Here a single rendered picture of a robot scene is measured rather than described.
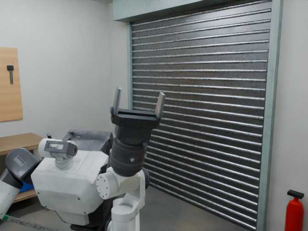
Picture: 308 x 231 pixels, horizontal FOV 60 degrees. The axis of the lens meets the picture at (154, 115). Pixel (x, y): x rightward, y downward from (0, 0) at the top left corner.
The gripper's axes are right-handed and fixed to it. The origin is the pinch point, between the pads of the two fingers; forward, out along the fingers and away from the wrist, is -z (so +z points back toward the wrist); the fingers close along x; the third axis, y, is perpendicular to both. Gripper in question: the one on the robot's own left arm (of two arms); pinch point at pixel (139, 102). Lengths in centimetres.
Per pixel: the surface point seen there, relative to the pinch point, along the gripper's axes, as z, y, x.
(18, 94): 114, 296, 68
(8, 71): 87, 300, 80
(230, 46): -4, 187, -141
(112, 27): 18, 380, -49
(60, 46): 54, 341, 23
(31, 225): 170, 133, 31
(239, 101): 44, 162, -155
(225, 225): 176, 126, -165
